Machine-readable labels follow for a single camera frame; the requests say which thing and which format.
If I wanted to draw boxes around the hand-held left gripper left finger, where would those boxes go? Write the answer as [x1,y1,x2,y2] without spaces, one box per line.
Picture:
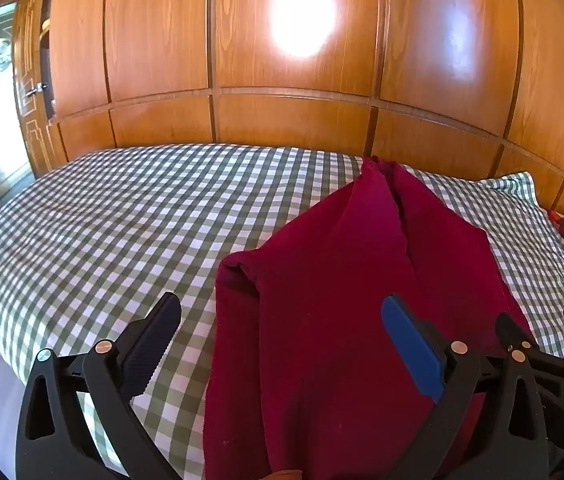
[14,291,183,480]

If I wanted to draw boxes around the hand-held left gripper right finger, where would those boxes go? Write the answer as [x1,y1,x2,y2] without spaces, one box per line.
[381,294,550,480]

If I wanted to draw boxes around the dark red pants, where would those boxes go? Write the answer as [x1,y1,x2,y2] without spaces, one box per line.
[203,156,537,480]

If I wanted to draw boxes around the green gingham pillow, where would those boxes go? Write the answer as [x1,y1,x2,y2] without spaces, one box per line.
[462,172,564,321]

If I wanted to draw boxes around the carved wooden door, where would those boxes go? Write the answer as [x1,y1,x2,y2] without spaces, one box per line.
[12,0,65,178]

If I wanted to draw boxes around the wooden panelled wardrobe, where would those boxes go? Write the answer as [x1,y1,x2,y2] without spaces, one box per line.
[39,0,564,226]

